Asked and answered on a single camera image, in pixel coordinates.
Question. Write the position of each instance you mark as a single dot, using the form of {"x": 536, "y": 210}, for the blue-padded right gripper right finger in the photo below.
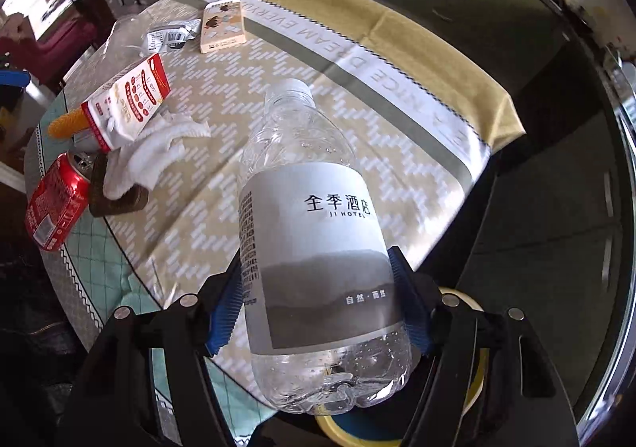
{"x": 490, "y": 382}

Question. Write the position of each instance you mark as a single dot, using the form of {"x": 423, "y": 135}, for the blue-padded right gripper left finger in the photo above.
{"x": 113, "y": 401}

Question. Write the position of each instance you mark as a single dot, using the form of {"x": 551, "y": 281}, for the clear plastic water bottle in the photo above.
{"x": 323, "y": 320}

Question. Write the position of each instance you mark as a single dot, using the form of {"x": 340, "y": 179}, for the red Coke can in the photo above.
{"x": 59, "y": 199}

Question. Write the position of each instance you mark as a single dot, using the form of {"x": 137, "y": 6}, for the red white carton box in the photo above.
{"x": 119, "y": 110}

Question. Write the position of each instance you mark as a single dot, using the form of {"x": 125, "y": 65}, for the clear plastic cup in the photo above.
{"x": 126, "y": 37}

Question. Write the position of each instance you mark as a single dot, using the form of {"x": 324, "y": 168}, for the green kitchen cabinets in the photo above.
{"x": 549, "y": 228}

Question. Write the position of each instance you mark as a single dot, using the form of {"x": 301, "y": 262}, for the blue bin with yellow rim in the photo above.
{"x": 385, "y": 424}

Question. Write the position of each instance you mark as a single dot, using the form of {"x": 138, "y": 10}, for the brown plastic tray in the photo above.
{"x": 99, "y": 206}

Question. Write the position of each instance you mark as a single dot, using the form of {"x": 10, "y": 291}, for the white paper towel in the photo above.
{"x": 157, "y": 147}

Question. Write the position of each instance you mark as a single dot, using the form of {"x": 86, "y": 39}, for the patterned tablecloth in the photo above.
{"x": 422, "y": 118}

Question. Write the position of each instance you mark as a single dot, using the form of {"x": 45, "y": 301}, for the silver crumpled wrapper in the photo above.
{"x": 172, "y": 35}

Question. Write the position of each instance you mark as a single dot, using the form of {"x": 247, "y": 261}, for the small beige snack box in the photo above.
{"x": 222, "y": 26}

